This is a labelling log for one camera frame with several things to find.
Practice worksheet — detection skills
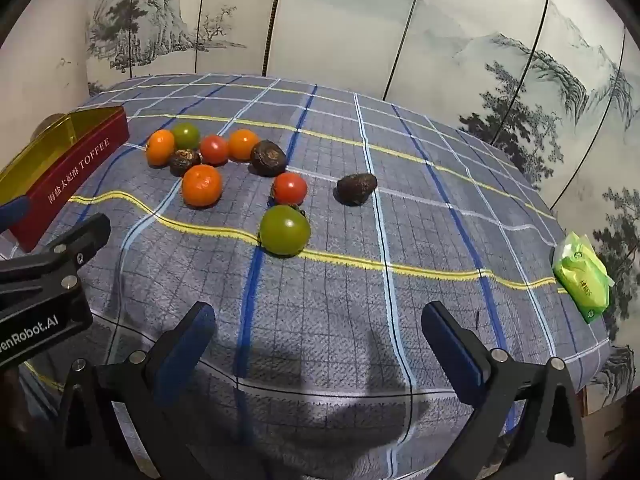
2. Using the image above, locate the painted folding screen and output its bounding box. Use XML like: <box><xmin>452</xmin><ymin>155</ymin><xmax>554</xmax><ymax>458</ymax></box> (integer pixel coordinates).
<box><xmin>85</xmin><ymin>0</ymin><xmax>640</xmax><ymax>411</ymax></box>

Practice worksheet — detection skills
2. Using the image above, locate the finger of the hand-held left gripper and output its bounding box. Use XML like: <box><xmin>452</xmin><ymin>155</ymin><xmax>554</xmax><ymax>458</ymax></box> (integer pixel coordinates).
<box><xmin>0</xmin><ymin>195</ymin><xmax>31</xmax><ymax>235</ymax></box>
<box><xmin>0</xmin><ymin>213</ymin><xmax>112</xmax><ymax>311</ymax></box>

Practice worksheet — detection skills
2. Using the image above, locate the green tissue packet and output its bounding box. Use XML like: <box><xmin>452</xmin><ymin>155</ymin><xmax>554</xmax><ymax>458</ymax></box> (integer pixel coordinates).
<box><xmin>552</xmin><ymin>231</ymin><xmax>613</xmax><ymax>324</ymax></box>

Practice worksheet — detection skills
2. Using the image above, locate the small dark passion fruit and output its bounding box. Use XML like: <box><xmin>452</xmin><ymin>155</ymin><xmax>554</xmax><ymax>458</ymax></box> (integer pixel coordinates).
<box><xmin>169</xmin><ymin>148</ymin><xmax>202</xmax><ymax>177</ymax></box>

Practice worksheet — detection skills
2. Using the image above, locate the blue plaid tablecloth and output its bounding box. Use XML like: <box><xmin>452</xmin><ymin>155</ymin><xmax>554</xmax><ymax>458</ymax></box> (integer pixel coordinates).
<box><xmin>0</xmin><ymin>74</ymin><xmax>611</xmax><ymax>480</ymax></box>

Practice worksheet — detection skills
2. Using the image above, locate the red tomato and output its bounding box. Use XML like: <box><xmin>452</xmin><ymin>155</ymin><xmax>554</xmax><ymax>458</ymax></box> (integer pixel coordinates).
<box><xmin>271</xmin><ymin>172</ymin><xmax>308</xmax><ymax>206</ymax></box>
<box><xmin>200</xmin><ymin>134</ymin><xmax>231</xmax><ymax>166</ymax></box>

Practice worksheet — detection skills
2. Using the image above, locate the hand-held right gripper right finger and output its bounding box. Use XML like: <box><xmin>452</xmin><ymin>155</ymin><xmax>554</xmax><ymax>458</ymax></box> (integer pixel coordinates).
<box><xmin>421</xmin><ymin>301</ymin><xmax>588</xmax><ymax>480</ymax></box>

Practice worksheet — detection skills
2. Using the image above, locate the large orange tangerine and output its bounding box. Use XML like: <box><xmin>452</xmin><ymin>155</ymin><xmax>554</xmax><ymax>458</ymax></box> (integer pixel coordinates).
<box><xmin>181</xmin><ymin>164</ymin><xmax>223</xmax><ymax>208</ymax></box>

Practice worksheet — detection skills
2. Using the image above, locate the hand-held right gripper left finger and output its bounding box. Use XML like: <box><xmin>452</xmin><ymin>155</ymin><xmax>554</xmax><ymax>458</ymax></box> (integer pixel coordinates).
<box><xmin>52</xmin><ymin>301</ymin><xmax>217</xmax><ymax>480</ymax></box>

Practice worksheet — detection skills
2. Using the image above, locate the small green tomato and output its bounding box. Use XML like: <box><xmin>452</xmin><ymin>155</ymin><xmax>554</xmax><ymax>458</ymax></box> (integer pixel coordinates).
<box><xmin>172</xmin><ymin>122</ymin><xmax>201</xmax><ymax>151</ymax></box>

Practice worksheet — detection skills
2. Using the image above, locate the dark brown avocado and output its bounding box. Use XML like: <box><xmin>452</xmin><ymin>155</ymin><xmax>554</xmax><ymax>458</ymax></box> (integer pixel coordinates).
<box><xmin>336</xmin><ymin>173</ymin><xmax>378</xmax><ymax>206</ymax></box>

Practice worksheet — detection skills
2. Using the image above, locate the red tin box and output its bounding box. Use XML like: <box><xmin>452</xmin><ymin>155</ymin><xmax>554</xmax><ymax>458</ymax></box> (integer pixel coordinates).
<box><xmin>0</xmin><ymin>106</ymin><xmax>130</xmax><ymax>253</ymax></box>

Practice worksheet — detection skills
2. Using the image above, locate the large green tomato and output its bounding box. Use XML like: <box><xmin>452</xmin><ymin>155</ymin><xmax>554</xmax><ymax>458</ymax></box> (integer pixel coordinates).
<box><xmin>259</xmin><ymin>204</ymin><xmax>311</xmax><ymax>257</ymax></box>

